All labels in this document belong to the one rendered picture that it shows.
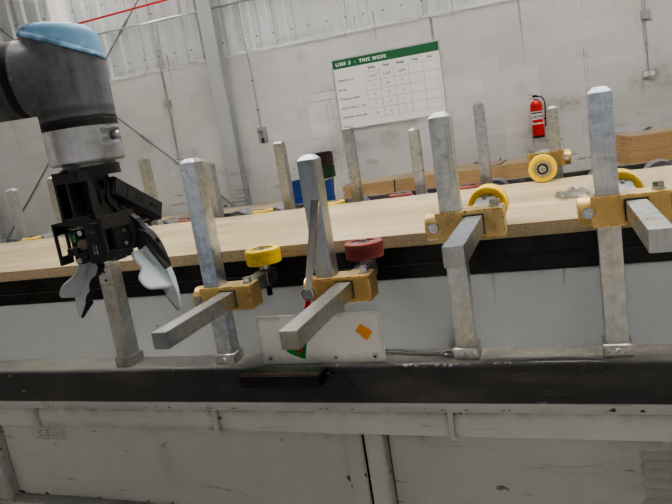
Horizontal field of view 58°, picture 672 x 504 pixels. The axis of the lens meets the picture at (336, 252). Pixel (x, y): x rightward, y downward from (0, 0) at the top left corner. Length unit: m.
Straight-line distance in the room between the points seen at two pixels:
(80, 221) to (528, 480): 1.14
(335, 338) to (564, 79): 7.28
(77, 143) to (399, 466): 1.11
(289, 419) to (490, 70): 7.20
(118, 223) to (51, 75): 0.18
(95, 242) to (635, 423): 0.92
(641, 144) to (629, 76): 1.50
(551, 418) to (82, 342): 1.24
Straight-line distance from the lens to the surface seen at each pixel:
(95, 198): 0.80
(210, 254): 1.25
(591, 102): 1.05
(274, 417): 1.35
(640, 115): 8.40
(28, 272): 1.88
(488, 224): 1.06
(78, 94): 0.79
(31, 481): 2.28
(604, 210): 1.05
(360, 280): 1.13
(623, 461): 1.51
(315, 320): 0.97
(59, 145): 0.79
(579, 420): 1.21
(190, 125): 9.22
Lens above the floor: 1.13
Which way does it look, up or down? 11 degrees down
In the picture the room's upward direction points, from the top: 9 degrees counter-clockwise
